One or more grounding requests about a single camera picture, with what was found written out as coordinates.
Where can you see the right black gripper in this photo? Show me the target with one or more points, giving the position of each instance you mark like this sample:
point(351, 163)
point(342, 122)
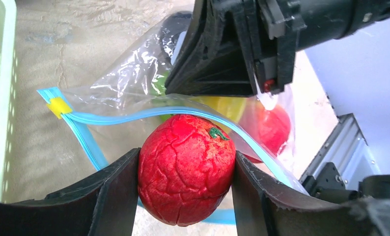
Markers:
point(243, 48)

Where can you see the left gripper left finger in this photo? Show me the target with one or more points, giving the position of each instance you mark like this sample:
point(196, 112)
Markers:
point(102, 204)

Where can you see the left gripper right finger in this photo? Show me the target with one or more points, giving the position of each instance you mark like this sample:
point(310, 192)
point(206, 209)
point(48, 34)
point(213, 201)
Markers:
point(266, 207)

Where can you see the red fake apple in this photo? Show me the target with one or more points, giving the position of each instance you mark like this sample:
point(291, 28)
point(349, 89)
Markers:
point(186, 167)

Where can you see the clear zip bag blue seal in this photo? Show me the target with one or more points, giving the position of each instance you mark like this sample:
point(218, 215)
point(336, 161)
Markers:
point(118, 106)

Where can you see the yellow fake fruit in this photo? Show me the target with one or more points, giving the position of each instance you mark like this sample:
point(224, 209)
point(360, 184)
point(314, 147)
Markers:
point(230, 107)

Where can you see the green fake fruit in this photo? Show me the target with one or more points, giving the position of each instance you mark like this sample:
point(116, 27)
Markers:
point(157, 84)

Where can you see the red fake strawberry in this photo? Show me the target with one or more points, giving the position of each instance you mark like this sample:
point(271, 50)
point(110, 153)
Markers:
point(269, 128)

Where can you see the light green perforated plastic basket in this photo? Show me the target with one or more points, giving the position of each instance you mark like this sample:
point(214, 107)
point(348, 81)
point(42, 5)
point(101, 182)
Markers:
point(8, 80)

